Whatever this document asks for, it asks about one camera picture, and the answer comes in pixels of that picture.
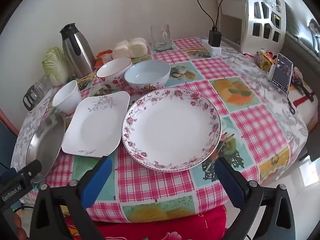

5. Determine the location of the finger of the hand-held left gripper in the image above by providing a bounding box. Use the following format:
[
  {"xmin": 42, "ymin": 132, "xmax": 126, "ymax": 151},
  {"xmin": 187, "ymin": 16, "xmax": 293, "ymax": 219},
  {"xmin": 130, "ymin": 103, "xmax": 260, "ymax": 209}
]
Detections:
[{"xmin": 14, "ymin": 159, "xmax": 42, "ymax": 183}]

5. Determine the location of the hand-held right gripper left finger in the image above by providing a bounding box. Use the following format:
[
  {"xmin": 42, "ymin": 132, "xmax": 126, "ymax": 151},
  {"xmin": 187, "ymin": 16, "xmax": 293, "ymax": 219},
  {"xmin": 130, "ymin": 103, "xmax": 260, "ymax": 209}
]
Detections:
[{"xmin": 29, "ymin": 156, "xmax": 113, "ymax": 240}]

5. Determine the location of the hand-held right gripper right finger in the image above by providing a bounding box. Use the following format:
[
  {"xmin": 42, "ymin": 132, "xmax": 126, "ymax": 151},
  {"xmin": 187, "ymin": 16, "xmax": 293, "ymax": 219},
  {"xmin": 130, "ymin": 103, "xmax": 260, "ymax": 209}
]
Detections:
[{"xmin": 214, "ymin": 156, "xmax": 304, "ymax": 240}]

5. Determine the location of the stainless steel basin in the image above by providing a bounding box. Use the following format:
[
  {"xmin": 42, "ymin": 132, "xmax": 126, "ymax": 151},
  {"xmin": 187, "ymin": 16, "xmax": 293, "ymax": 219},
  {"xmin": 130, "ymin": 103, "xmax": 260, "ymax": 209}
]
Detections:
[{"xmin": 26, "ymin": 112, "xmax": 66, "ymax": 183}]

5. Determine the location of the white square plate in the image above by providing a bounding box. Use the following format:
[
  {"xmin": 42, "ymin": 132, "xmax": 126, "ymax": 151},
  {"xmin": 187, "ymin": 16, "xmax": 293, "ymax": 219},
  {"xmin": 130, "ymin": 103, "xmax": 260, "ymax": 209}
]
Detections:
[{"xmin": 61, "ymin": 91, "xmax": 131, "ymax": 158}]

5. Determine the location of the round floral rim plate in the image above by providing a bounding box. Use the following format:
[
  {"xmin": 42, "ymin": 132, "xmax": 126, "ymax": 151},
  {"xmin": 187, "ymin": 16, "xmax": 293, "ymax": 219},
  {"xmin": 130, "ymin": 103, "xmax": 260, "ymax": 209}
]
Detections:
[{"xmin": 122, "ymin": 87, "xmax": 222, "ymax": 172}]

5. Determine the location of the small white bowl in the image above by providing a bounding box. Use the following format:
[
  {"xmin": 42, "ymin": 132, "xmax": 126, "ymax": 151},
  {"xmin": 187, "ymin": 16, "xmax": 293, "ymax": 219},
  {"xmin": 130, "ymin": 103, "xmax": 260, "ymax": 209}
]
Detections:
[{"xmin": 52, "ymin": 80, "xmax": 82, "ymax": 116}]

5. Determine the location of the red-rimmed white bowl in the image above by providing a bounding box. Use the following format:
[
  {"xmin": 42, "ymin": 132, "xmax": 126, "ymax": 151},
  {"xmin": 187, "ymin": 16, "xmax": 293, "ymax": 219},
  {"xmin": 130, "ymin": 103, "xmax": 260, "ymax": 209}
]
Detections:
[{"xmin": 96, "ymin": 57, "xmax": 133, "ymax": 90}]

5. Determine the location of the light blue bowl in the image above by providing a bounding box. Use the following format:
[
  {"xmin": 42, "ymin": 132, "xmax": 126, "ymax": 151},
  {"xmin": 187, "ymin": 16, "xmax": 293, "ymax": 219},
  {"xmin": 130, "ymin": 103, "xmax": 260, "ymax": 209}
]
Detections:
[{"xmin": 124, "ymin": 60, "xmax": 171, "ymax": 92}]

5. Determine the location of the clear glass cup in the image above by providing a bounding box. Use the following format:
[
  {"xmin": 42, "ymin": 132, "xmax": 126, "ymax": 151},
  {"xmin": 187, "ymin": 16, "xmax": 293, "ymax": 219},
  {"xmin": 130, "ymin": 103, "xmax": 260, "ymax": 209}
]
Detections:
[{"xmin": 37, "ymin": 75, "xmax": 54, "ymax": 95}]

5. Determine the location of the beige red-striped towel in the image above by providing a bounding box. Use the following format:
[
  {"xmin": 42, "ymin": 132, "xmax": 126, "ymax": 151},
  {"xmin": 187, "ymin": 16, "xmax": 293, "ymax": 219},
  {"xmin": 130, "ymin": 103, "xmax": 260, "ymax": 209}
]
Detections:
[{"xmin": 290, "ymin": 66, "xmax": 319, "ymax": 130}]

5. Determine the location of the napa cabbage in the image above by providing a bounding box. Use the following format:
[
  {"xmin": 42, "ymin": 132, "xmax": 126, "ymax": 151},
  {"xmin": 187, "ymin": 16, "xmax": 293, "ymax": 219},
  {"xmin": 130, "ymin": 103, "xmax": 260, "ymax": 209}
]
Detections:
[{"xmin": 42, "ymin": 46, "xmax": 72, "ymax": 87}]

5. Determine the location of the small black tool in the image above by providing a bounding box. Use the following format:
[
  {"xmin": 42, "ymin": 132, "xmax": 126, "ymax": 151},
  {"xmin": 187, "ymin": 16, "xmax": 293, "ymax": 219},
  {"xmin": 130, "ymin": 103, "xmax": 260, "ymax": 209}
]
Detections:
[{"xmin": 291, "ymin": 79, "xmax": 314, "ymax": 103}]

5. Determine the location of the smartphone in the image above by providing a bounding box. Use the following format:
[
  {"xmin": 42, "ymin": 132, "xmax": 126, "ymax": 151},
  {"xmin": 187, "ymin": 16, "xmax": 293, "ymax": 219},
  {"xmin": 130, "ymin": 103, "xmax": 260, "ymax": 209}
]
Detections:
[{"xmin": 271, "ymin": 53, "xmax": 294, "ymax": 94}]

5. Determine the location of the orange snack packet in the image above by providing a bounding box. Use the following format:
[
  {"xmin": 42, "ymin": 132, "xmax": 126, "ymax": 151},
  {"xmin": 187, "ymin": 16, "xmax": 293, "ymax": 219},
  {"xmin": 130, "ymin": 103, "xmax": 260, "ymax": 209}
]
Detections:
[{"xmin": 95, "ymin": 50, "xmax": 113, "ymax": 67}]

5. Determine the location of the yellow snack pack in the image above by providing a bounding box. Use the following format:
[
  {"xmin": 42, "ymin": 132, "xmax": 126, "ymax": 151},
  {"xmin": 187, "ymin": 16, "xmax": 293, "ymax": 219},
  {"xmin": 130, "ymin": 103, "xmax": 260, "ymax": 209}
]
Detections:
[{"xmin": 254, "ymin": 50, "xmax": 277, "ymax": 71}]

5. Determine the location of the stainless steel thermos jug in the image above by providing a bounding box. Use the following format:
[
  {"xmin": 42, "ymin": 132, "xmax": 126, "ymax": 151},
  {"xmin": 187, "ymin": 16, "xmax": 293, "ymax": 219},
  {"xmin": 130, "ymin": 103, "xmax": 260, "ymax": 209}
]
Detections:
[{"xmin": 59, "ymin": 23, "xmax": 96, "ymax": 79}]

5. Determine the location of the white power strip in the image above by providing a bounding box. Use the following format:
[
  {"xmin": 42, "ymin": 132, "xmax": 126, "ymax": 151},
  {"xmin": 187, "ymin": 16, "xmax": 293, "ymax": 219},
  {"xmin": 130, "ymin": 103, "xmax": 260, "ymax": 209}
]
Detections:
[{"xmin": 201, "ymin": 39, "xmax": 222, "ymax": 55}]

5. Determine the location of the bag of white steamed buns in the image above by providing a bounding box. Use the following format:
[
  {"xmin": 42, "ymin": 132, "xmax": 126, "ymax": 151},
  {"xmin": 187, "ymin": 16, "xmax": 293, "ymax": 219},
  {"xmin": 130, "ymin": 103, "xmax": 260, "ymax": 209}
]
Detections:
[{"xmin": 112, "ymin": 37, "xmax": 148, "ymax": 60}]

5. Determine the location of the black charger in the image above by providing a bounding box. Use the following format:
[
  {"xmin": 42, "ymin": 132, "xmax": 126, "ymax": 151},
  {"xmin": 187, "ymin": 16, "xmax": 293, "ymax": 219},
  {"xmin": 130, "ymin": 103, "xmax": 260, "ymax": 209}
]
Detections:
[{"xmin": 209, "ymin": 26, "xmax": 222, "ymax": 47}]

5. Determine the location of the clear glass mug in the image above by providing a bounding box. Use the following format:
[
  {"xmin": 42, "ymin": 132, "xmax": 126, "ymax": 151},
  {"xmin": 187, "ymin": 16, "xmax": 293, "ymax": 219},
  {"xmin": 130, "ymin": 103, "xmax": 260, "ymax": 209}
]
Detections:
[{"xmin": 150, "ymin": 24, "xmax": 172, "ymax": 51}]

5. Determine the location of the grey sofa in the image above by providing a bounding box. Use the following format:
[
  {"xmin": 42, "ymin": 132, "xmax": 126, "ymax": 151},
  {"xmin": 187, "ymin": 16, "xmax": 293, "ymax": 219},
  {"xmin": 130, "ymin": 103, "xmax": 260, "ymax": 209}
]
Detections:
[{"xmin": 285, "ymin": 1, "xmax": 320, "ymax": 63}]

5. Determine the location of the white shelf unit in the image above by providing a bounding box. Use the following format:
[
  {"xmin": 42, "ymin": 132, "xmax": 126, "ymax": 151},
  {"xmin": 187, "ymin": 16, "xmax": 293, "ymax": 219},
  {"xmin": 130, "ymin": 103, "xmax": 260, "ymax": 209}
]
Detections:
[{"xmin": 215, "ymin": 0, "xmax": 287, "ymax": 54}]

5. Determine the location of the grey plush dog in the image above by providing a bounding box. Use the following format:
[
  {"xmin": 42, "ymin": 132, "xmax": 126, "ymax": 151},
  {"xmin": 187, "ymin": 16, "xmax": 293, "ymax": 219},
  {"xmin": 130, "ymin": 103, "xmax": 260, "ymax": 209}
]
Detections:
[{"xmin": 308, "ymin": 18, "xmax": 320, "ymax": 39}]

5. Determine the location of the glass teapot with black handle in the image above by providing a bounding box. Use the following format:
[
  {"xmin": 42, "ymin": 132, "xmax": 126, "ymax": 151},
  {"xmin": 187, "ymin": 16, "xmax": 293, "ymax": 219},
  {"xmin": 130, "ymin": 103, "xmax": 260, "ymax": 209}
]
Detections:
[{"xmin": 23, "ymin": 84, "xmax": 42, "ymax": 111}]

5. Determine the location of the thin black phone cable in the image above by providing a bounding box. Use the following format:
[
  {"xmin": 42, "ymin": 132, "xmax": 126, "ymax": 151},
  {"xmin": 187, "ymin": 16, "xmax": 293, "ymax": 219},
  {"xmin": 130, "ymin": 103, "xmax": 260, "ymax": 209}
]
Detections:
[{"xmin": 286, "ymin": 90, "xmax": 297, "ymax": 115}]

